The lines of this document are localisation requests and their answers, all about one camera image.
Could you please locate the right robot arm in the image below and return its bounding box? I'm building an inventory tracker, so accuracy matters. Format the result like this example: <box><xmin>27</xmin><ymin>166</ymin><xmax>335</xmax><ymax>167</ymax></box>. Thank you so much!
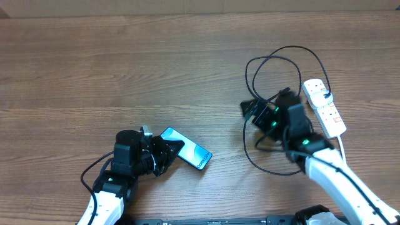
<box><xmin>240</xmin><ymin>91</ymin><xmax>399</xmax><ymax>224</ymax></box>

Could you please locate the white USB charger plug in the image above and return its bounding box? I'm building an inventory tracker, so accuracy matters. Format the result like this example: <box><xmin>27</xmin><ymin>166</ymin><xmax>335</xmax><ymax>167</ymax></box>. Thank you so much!
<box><xmin>307</xmin><ymin>90</ymin><xmax>333</xmax><ymax>109</ymax></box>

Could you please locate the white power strip cord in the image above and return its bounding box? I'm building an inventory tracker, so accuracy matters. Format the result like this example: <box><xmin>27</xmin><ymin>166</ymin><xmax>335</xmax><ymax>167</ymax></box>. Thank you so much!
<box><xmin>336</xmin><ymin>136</ymin><xmax>347</xmax><ymax>163</ymax></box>

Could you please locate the white power strip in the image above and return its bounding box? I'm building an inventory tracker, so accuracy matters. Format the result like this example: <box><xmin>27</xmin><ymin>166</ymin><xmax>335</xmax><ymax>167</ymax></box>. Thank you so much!
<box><xmin>302</xmin><ymin>79</ymin><xmax>346</xmax><ymax>139</ymax></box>

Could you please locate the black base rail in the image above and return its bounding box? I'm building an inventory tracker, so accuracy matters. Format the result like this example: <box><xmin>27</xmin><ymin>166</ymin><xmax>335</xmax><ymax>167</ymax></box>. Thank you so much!
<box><xmin>116</xmin><ymin>215</ymin><xmax>296</xmax><ymax>225</ymax></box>

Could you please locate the blue Galaxy smartphone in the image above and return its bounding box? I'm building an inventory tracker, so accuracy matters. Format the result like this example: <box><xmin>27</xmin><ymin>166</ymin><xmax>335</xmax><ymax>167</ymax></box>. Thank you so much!
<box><xmin>161</xmin><ymin>127</ymin><xmax>213</xmax><ymax>171</ymax></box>

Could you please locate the black USB charging cable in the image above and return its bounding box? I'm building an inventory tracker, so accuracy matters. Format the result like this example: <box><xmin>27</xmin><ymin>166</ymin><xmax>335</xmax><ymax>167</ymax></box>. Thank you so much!
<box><xmin>242</xmin><ymin>45</ymin><xmax>333</xmax><ymax>176</ymax></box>

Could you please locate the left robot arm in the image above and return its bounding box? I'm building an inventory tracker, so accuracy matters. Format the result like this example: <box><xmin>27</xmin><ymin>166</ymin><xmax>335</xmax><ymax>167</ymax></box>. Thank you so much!
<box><xmin>77</xmin><ymin>126</ymin><xmax>184</xmax><ymax>225</ymax></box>

